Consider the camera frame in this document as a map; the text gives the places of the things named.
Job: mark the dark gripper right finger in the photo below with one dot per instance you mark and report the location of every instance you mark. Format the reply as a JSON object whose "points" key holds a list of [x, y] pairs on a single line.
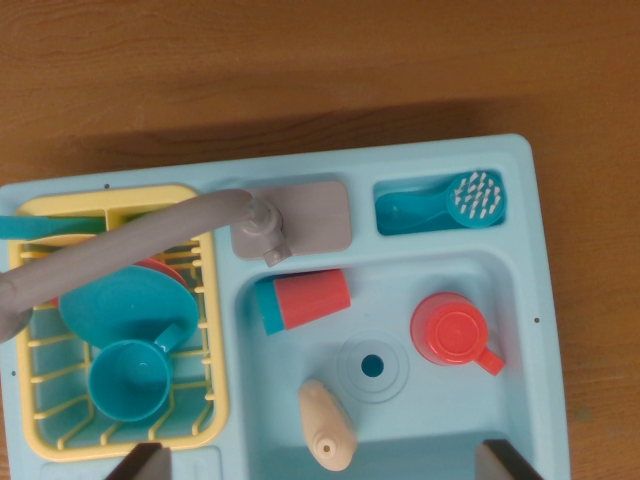
{"points": [[500, 465]]}

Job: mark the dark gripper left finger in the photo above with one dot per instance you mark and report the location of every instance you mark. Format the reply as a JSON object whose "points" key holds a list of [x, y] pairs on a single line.
{"points": [[145, 465]]}

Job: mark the beige detergent bottle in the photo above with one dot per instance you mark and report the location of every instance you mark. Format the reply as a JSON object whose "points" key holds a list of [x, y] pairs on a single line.
{"points": [[327, 430]]}

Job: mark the light blue toy sink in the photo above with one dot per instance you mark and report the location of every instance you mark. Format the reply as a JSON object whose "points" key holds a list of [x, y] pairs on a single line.
{"points": [[450, 410]]}

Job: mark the teal plastic mug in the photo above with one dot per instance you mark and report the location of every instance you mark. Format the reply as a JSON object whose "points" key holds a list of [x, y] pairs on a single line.
{"points": [[130, 380]]}

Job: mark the yellow dish rack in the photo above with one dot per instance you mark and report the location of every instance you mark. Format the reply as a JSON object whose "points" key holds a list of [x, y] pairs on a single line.
{"points": [[220, 380]]}

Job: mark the red plastic mug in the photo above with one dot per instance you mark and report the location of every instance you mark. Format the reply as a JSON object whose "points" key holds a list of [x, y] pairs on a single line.
{"points": [[457, 330]]}

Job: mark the teal plastic plate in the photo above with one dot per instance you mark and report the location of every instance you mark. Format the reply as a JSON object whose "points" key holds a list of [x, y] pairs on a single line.
{"points": [[125, 305]]}

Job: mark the red plastic plate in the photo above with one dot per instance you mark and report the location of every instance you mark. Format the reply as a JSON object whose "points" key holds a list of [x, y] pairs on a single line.
{"points": [[167, 272]]}

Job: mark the teal plastic tumbler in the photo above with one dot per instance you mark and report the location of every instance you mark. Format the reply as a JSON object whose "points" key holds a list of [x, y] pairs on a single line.
{"points": [[269, 305]]}

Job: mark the grey toy faucet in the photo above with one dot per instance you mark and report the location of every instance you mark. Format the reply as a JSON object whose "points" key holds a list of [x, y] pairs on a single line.
{"points": [[125, 235]]}

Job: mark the red plastic tumbler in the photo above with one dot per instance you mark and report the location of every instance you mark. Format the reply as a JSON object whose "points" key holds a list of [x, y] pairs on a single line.
{"points": [[315, 297]]}

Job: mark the teal dish brush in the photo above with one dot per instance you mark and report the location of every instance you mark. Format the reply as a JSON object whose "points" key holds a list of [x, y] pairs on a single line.
{"points": [[475, 200]]}

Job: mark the teal plastic utensil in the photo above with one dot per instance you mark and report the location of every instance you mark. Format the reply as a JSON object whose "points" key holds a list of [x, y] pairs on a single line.
{"points": [[22, 227]]}

